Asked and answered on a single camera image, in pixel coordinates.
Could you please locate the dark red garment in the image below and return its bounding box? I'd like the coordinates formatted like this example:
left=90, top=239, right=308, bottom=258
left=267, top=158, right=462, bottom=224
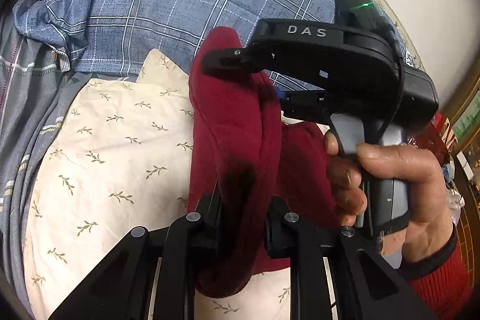
left=188, top=27, right=339, bottom=298

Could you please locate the red sleeve forearm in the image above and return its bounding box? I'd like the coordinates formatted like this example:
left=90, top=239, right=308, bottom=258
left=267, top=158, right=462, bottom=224
left=398, top=229, right=472, bottom=319

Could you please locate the right hand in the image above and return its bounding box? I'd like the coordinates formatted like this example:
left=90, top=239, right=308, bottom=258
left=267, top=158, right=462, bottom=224
left=325, top=132, right=453, bottom=264

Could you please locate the red plastic bag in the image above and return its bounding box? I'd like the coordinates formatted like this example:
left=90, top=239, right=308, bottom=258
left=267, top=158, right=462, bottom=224
left=408, top=111, right=458, bottom=166

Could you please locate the cream leaf-print pillow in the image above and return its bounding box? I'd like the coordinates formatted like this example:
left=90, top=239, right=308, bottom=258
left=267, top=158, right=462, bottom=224
left=22, top=48, right=331, bottom=320

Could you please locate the grey quilt with pink star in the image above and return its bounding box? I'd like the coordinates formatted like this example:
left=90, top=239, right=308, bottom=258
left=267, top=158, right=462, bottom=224
left=1, top=0, right=91, bottom=316

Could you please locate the gold picture frame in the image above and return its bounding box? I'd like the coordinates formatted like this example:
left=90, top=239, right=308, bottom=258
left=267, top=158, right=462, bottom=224
left=440, top=61, right=479, bottom=155

